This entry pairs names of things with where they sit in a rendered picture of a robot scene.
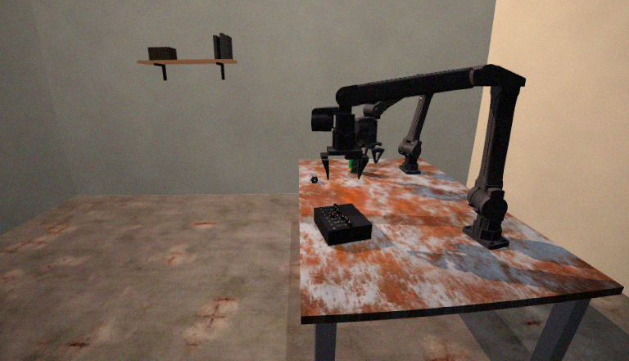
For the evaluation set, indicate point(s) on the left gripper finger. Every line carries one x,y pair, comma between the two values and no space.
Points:
360,167
326,165

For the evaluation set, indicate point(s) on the green drink can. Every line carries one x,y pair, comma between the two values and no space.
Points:
352,167

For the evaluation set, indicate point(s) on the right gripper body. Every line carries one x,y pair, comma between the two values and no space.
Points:
372,145

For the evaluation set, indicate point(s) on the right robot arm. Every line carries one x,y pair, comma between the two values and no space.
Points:
406,148

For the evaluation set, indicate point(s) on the black lighting desk fader panel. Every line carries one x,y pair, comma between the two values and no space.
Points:
348,225

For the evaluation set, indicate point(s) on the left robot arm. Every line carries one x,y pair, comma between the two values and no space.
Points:
487,194

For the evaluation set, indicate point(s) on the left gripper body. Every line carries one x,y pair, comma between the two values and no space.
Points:
344,145

